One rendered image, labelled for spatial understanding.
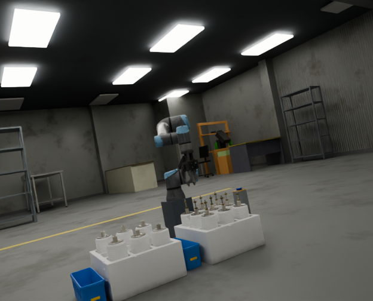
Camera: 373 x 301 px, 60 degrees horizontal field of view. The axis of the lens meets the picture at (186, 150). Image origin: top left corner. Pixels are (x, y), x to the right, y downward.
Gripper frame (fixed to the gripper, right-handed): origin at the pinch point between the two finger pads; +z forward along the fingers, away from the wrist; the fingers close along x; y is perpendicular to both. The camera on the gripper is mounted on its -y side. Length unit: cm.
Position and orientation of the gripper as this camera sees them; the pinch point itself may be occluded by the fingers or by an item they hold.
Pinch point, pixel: (190, 183)
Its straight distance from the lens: 196.9
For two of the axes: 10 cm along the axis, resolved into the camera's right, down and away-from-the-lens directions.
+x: 8.6, -1.5, 4.9
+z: 1.9, 9.8, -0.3
